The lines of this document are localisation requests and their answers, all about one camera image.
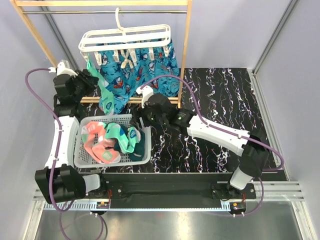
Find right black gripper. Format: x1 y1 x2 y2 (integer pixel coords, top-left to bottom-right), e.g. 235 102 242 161
129 102 168 131

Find mint sock with blue logo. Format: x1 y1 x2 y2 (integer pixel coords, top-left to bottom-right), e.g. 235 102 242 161
104 122 141 154

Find green reindeer sock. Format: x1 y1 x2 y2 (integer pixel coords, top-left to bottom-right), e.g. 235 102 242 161
124 129 146 162

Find pink sock front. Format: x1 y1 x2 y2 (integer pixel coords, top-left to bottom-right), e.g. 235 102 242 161
81 121 107 162

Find pink sock end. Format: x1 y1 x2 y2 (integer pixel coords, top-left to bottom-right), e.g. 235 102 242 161
92 139 121 164

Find white plastic clip hanger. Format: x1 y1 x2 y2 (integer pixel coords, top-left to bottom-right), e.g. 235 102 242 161
78 8 171 67

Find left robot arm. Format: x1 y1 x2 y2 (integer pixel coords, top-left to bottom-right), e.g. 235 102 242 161
34 70 108 207

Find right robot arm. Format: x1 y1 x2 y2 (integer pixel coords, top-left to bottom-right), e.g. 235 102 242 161
131 93 270 199

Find blue shark print shorts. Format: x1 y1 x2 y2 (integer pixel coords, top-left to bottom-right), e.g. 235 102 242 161
99 42 180 114

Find white plastic basket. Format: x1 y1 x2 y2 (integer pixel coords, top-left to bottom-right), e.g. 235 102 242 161
74 114 152 169

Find metal rack rod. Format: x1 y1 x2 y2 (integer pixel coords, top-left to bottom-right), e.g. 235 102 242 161
22 10 187 15

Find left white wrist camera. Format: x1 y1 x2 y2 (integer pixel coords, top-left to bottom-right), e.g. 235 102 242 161
49 60 78 77

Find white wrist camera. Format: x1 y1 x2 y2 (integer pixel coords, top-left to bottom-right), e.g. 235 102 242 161
135 85 154 108
49 60 78 77

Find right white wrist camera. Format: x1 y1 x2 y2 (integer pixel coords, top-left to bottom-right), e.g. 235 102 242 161
135 85 154 108

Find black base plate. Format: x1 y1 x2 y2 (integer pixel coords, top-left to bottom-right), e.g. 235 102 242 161
77 171 276 210

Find wooden clothes rack frame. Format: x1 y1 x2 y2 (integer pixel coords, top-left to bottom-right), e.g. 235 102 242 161
9 0 194 111

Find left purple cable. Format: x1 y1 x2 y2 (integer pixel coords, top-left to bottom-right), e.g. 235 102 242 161
24 67 108 240

